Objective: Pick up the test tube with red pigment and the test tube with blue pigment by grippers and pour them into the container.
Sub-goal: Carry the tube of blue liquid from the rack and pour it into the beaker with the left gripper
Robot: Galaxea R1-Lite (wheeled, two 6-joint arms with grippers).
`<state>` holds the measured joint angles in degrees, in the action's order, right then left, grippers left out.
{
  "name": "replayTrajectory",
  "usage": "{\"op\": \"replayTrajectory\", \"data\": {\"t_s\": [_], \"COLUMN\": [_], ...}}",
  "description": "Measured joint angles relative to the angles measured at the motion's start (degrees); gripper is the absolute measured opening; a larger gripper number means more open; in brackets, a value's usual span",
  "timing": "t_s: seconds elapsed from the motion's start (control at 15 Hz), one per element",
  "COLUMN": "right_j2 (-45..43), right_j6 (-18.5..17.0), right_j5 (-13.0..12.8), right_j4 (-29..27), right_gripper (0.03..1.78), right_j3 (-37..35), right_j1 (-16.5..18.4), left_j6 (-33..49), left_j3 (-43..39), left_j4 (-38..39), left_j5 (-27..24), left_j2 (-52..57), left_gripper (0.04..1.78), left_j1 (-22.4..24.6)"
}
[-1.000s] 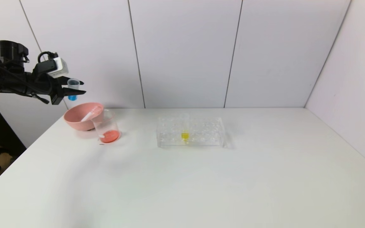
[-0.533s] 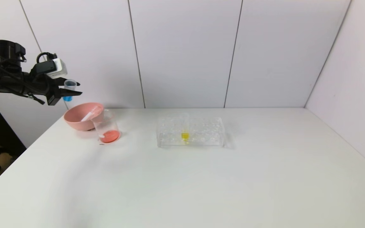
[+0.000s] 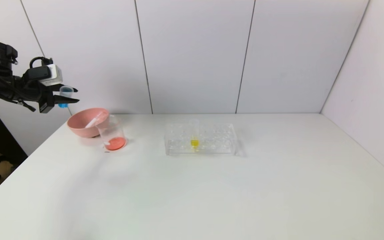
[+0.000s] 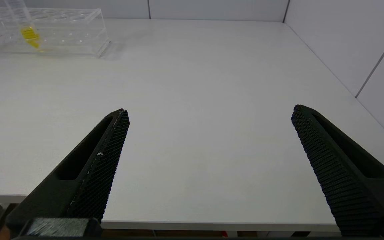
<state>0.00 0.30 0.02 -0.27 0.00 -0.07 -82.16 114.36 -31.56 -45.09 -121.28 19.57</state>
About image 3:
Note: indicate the clear glass beaker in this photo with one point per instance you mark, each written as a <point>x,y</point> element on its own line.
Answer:
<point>115,143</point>

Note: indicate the test tube with yellow pigment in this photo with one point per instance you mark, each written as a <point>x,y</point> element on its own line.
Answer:
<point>194,143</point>

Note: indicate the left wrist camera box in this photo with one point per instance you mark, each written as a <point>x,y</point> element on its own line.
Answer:
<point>48,75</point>

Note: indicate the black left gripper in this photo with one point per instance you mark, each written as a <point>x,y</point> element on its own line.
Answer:
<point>47,100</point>

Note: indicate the pink plastic bowl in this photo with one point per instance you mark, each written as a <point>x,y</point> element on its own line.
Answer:
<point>78,128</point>

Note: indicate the test tube with blue pigment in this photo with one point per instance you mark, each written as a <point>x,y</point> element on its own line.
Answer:
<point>66,91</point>

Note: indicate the clear acrylic test tube rack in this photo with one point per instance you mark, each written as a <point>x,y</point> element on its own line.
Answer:
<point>218,143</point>

